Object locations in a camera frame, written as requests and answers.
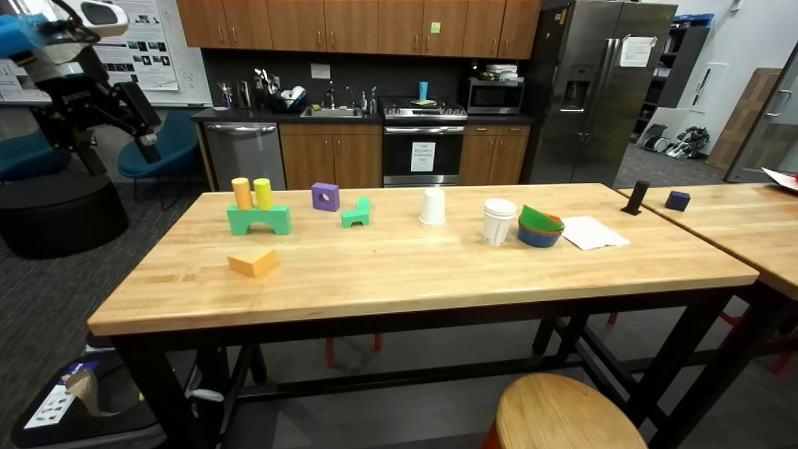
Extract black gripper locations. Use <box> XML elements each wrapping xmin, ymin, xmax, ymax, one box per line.
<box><xmin>114</xmin><ymin>83</ymin><xmax>159</xmax><ymax>162</ymax></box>

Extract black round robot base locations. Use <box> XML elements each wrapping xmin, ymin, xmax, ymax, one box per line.
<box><xmin>0</xmin><ymin>174</ymin><xmax>130</xmax><ymax>260</ymax></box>

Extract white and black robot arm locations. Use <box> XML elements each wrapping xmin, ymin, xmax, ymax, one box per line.
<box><xmin>0</xmin><ymin>0</ymin><xmax>159</xmax><ymax>174</ymax></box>

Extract blue chair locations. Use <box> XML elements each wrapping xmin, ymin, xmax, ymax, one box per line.
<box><xmin>118</xmin><ymin>110</ymin><xmax>200</xmax><ymax>181</ymax></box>

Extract stainless steel dishwasher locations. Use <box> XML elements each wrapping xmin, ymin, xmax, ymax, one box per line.
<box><xmin>204</xmin><ymin>123</ymin><xmax>285</xmax><ymax>189</ymax></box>

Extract orange-yellow foam cylinder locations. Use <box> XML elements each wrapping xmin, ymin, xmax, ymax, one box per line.
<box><xmin>231</xmin><ymin>178</ymin><xmax>251</xmax><ymax>209</ymax></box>

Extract yellow foam cylinder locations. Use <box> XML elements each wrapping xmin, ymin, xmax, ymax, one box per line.
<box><xmin>251</xmin><ymin>178</ymin><xmax>275</xmax><ymax>209</ymax></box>

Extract wooden butcher block table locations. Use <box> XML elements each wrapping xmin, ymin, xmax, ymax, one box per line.
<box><xmin>88</xmin><ymin>182</ymin><xmax>755</xmax><ymax>449</ymax></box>

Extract green arch foam block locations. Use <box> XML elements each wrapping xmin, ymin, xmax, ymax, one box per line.
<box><xmin>227</xmin><ymin>204</ymin><xmax>291</xmax><ymax>234</ymax></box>

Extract orange foam wedge block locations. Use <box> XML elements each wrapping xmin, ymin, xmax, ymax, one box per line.
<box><xmin>227</xmin><ymin>250</ymin><xmax>279</xmax><ymax>277</ymax></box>

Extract kitchen sink faucet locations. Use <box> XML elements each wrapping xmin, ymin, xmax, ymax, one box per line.
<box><xmin>325</xmin><ymin>80</ymin><xmax>340</xmax><ymax>110</ymax></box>

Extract purple square foam block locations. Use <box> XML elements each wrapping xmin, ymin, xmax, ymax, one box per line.
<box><xmin>311</xmin><ymin>182</ymin><xmax>340</xmax><ymax>213</ymax></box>

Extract lower wooden cabinet left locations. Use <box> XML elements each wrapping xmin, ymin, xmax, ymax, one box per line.
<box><xmin>279</xmin><ymin>126</ymin><xmax>381</xmax><ymax>189</ymax></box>

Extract wooden cabinet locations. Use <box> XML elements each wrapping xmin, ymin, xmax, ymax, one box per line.
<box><xmin>279</xmin><ymin>126</ymin><xmax>381</xmax><ymax>189</ymax></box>
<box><xmin>459</xmin><ymin>126</ymin><xmax>530</xmax><ymax>184</ymax></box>

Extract small green foam block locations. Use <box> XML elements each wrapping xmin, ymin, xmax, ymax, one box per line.
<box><xmin>341</xmin><ymin>197</ymin><xmax>371</xmax><ymax>229</ymax></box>

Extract blue bottle on stove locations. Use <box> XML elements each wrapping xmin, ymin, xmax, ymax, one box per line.
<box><xmin>416</xmin><ymin>80</ymin><xmax>429</xmax><ymax>103</ymax></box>

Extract stainless steel oven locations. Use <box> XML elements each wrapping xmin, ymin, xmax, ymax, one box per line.
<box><xmin>381</xmin><ymin>100</ymin><xmax>469</xmax><ymax>188</ymax></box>

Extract black box on floor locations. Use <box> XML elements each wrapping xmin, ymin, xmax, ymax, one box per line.
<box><xmin>12</xmin><ymin>353</ymin><xmax>159</xmax><ymax>449</ymax></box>

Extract white upside-down cup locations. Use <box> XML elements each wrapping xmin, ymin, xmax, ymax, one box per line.
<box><xmin>419</xmin><ymin>188</ymin><xmax>447</xmax><ymax>227</ymax></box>

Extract stainless steel microwave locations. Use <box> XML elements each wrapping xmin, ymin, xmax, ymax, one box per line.
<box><xmin>466</xmin><ymin>78</ymin><xmax>524</xmax><ymax>116</ymax></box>

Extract upper wooden cabinets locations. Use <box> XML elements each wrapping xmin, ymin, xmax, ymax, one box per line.
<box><xmin>178</xmin><ymin>0</ymin><xmax>542</xmax><ymax>60</ymax></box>

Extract lower wooden cabinet right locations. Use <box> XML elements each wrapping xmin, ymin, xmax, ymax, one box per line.
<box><xmin>459</xmin><ymin>126</ymin><xmax>530</xmax><ymax>184</ymax></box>

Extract white stacked cups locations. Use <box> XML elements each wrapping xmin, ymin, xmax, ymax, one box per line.
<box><xmin>484</xmin><ymin>197</ymin><xmax>517</xmax><ymax>248</ymax></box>

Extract stacked colourful bowls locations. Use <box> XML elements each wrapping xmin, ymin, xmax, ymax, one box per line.
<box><xmin>519</xmin><ymin>207</ymin><xmax>564</xmax><ymax>248</ymax></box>

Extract stainless steel refrigerator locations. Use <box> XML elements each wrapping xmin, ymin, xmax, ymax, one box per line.
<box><xmin>524</xmin><ymin>0</ymin><xmax>675</xmax><ymax>184</ymax></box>

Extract white paper sheet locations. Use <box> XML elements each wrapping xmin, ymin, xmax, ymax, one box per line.
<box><xmin>564</xmin><ymin>217</ymin><xmax>629</xmax><ymax>250</ymax></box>

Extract paper notice on fridge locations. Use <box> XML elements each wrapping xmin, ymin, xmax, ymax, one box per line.
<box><xmin>620</xmin><ymin>35</ymin><xmax>656</xmax><ymax>70</ymax></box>

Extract round wooden stool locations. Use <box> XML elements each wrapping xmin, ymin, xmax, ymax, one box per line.
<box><xmin>482</xmin><ymin>375</ymin><xmax>649</xmax><ymax>449</ymax></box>

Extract black upright rectangular object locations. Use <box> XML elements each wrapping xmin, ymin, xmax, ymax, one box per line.
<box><xmin>620</xmin><ymin>181</ymin><xmax>651</xmax><ymax>216</ymax></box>

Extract dark blue small cube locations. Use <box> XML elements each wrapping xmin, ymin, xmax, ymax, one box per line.
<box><xmin>666</xmin><ymin>189</ymin><xmax>691</xmax><ymax>213</ymax></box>

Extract wooden board leaning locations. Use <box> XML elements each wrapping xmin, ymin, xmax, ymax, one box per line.
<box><xmin>705</xmin><ymin>68</ymin><xmax>781</xmax><ymax>173</ymax></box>

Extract white poster on wall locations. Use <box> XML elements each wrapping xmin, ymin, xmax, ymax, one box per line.
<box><xmin>94</xmin><ymin>0</ymin><xmax>178</xmax><ymax>93</ymax></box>

